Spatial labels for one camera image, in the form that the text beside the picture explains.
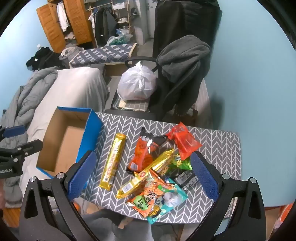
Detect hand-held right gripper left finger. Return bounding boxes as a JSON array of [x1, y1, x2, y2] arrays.
[[19, 151, 97, 241]]

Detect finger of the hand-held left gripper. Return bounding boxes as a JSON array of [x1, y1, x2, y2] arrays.
[[0, 125, 27, 141], [0, 140, 43, 161]]

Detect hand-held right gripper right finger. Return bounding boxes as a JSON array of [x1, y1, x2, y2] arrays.
[[190, 151, 266, 241]]

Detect green snack bag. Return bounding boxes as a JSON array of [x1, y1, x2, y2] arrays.
[[159, 154, 193, 176]]

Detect blue cardboard box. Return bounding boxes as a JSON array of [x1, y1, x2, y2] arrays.
[[36, 107, 104, 189]]

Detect long gold snack packet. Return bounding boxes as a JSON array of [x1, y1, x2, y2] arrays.
[[116, 149, 175, 199], [99, 133, 127, 191]]

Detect red snack bag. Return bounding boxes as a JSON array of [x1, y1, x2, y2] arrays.
[[166, 122, 202, 161]]

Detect teal cartoon snack bag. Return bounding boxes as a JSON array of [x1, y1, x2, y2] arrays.
[[147, 177, 188, 225]]

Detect orange noodle snack bag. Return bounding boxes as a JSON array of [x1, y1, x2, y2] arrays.
[[126, 169, 183, 218]]

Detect orange snack bag black top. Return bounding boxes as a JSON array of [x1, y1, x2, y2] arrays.
[[126, 127, 168, 173]]

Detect grey chevron tablecloth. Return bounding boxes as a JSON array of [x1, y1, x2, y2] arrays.
[[79, 112, 242, 226]]

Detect grey duvet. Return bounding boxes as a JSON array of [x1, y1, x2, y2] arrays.
[[0, 67, 59, 209]]

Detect bed with grey sheet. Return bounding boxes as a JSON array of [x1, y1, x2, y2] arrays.
[[20, 67, 109, 181]]

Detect black clothes pile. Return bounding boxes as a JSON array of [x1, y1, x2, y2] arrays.
[[25, 46, 62, 71]]

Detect checked seat cushion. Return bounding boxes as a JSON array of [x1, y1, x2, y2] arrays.
[[113, 96, 151, 112]]

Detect black office chair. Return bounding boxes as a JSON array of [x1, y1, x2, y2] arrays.
[[105, 35, 211, 121]]

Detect diamond patterned mattress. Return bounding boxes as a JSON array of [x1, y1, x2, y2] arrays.
[[69, 43, 137, 67]]

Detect dark grey fleece blanket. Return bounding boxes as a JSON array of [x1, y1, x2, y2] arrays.
[[155, 35, 211, 80]]

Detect white hanging shirt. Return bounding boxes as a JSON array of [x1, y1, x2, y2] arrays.
[[57, 1, 70, 32]]

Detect wooden louvred wardrobe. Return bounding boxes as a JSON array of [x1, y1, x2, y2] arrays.
[[36, 0, 96, 54]]

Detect rack of dark clothes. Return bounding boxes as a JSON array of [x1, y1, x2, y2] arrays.
[[89, 6, 118, 47]]

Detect teal and white plastic bag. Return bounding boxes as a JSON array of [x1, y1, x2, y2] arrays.
[[106, 29, 133, 46]]

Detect wooden shelf rack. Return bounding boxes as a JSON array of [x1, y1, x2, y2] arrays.
[[111, 0, 134, 35]]

